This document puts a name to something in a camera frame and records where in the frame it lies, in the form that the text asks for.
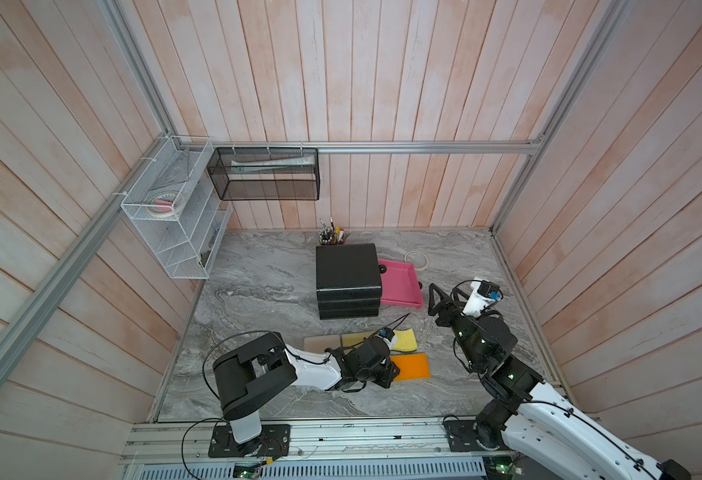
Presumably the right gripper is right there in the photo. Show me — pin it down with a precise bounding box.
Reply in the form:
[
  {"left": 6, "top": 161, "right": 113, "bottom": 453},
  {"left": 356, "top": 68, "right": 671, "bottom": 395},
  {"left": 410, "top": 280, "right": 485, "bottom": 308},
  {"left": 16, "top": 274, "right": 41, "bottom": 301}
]
[{"left": 431, "top": 284, "right": 486, "bottom": 373}]

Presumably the orange and yellow sponge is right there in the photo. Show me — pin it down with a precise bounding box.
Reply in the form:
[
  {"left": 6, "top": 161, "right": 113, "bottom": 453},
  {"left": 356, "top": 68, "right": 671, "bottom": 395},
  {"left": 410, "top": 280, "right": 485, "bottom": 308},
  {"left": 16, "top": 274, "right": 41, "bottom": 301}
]
[{"left": 391, "top": 353, "right": 431, "bottom": 382}]

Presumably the pink drawer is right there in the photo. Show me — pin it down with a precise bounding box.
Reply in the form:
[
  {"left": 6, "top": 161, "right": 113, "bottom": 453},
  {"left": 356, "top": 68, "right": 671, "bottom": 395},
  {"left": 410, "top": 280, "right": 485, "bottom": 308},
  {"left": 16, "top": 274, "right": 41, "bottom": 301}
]
[{"left": 379, "top": 259, "right": 423, "bottom": 309}]

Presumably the white foam sponge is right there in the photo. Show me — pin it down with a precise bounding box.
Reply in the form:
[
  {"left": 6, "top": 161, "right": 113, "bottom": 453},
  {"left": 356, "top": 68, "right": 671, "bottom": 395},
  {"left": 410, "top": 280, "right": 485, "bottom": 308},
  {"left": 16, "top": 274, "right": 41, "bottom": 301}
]
[{"left": 303, "top": 334, "right": 342, "bottom": 354}]

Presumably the black drawer cabinet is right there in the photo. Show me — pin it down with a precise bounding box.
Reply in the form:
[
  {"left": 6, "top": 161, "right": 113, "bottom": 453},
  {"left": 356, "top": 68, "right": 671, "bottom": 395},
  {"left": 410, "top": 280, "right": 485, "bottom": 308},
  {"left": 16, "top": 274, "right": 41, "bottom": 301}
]
[{"left": 316, "top": 243, "right": 382, "bottom": 320}]

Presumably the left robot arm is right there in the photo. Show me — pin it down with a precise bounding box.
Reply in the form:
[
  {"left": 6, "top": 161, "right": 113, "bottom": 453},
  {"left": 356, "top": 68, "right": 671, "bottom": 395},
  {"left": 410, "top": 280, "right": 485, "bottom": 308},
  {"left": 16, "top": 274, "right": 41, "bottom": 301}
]
[{"left": 212, "top": 327, "right": 400, "bottom": 447}]

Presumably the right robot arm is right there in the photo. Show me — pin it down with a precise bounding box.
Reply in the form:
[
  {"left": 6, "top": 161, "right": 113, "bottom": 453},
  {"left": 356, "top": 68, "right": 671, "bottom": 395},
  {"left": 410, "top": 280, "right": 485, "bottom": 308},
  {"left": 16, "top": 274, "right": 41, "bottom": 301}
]
[{"left": 428, "top": 279, "right": 691, "bottom": 479}]

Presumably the tape roll on shelf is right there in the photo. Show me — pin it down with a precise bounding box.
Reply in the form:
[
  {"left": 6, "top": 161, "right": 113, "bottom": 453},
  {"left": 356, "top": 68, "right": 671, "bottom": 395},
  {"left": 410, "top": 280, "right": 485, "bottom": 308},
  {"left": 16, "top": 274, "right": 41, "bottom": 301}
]
[{"left": 146, "top": 191, "right": 183, "bottom": 219}]

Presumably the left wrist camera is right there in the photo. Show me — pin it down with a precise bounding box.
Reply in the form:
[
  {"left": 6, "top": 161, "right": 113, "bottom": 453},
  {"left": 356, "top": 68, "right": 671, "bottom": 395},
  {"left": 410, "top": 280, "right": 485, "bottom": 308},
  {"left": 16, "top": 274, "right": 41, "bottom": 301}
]
[{"left": 376, "top": 327, "right": 397, "bottom": 350}]

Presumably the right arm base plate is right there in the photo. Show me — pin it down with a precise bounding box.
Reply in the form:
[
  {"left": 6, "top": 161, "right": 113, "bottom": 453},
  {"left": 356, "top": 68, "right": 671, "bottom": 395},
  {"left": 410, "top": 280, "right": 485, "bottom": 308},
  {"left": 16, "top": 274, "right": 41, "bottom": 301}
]
[{"left": 442, "top": 415, "right": 495, "bottom": 453}]

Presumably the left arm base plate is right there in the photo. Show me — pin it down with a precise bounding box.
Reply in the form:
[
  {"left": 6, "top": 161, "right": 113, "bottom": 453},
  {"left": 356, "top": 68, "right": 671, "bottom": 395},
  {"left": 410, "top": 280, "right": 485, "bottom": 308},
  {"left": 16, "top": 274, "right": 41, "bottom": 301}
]
[{"left": 208, "top": 424, "right": 291, "bottom": 459}]

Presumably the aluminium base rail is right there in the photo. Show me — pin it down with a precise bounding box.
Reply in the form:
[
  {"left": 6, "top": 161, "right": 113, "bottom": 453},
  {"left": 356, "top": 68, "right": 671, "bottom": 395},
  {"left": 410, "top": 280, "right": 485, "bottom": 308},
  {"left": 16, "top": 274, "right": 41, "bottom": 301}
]
[{"left": 116, "top": 413, "right": 616, "bottom": 466}]

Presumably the black mesh wall basket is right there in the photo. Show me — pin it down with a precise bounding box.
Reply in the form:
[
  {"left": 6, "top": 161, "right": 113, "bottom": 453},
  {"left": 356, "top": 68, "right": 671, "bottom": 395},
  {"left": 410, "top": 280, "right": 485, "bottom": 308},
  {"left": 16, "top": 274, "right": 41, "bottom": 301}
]
[{"left": 207, "top": 146, "right": 321, "bottom": 201}]

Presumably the white wire wall shelf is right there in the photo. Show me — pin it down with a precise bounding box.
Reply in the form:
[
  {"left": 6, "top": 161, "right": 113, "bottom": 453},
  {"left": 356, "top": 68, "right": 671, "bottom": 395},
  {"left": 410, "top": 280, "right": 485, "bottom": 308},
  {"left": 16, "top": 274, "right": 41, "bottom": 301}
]
[{"left": 121, "top": 135, "right": 233, "bottom": 280}]

